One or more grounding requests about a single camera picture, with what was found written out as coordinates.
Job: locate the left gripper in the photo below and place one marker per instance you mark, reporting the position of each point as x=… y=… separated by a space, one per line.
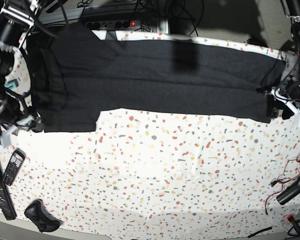
x=287 y=98

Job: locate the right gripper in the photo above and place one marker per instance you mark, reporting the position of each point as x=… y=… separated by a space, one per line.
x=14 y=112

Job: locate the black T-shirt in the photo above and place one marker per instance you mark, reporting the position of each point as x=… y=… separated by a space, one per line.
x=78 y=75

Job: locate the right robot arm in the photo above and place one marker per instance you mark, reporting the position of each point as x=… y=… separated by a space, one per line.
x=17 y=19

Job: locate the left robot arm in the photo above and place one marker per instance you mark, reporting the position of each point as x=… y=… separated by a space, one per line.
x=292 y=11

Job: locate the black remote control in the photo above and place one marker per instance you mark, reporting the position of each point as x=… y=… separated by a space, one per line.
x=15 y=163

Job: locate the light blue highlighter marker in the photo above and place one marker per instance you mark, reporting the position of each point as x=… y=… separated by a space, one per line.
x=12 y=84

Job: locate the long black bar in plastic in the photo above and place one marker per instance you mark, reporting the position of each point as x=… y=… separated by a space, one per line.
x=0 y=185

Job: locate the black game controller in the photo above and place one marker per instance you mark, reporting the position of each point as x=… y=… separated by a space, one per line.
x=43 y=220

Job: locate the black cylindrical tool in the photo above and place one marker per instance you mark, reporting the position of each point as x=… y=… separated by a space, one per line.
x=288 y=194

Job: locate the red black clamp right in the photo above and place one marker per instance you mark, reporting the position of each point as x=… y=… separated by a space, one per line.
x=294 y=223

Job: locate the thin black stick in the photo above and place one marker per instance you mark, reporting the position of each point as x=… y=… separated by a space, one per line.
x=260 y=231

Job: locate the power strip with red switch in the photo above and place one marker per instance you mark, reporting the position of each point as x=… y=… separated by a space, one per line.
x=114 y=25

